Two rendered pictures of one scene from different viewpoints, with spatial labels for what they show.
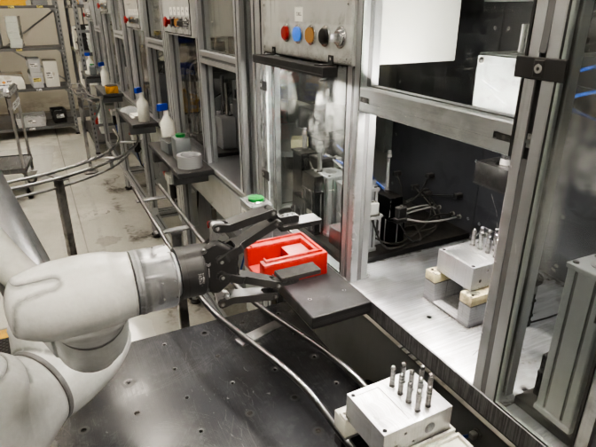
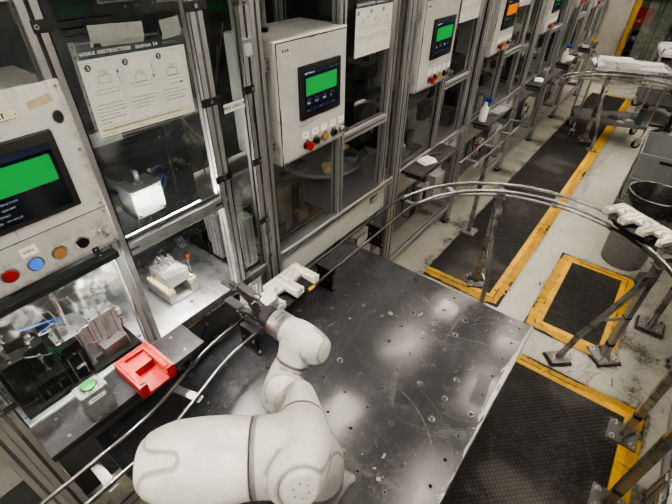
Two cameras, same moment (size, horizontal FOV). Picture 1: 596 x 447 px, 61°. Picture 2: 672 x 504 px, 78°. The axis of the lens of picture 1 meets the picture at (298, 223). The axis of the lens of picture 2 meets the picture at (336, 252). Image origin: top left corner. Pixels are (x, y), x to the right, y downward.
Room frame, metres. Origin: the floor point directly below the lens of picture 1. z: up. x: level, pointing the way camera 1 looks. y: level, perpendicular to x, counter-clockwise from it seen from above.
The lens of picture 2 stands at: (0.86, 1.07, 2.12)
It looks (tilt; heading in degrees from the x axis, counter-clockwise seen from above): 38 degrees down; 244
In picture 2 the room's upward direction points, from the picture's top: 1 degrees clockwise
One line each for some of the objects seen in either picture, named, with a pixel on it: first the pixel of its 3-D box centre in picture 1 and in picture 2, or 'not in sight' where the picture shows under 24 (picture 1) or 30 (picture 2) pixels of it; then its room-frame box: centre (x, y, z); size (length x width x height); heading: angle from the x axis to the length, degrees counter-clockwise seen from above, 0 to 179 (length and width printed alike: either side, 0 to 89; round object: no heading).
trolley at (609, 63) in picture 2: not in sight; (617, 98); (-4.51, -2.10, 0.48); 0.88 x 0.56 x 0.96; 135
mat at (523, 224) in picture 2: not in sight; (564, 156); (-3.57, -1.86, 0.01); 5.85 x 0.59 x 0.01; 27
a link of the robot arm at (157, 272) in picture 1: (155, 278); (279, 324); (0.62, 0.20, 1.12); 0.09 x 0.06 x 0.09; 27
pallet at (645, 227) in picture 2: not in sight; (637, 228); (-1.44, 0.11, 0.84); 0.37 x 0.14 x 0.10; 85
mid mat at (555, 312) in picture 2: not in sight; (583, 300); (-1.71, -0.08, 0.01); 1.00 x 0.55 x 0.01; 27
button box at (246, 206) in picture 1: (259, 220); (93, 395); (1.20, 0.10, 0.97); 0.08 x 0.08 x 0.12; 27
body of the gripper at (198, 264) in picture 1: (206, 267); (263, 313); (0.65, 0.13, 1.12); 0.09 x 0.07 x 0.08; 117
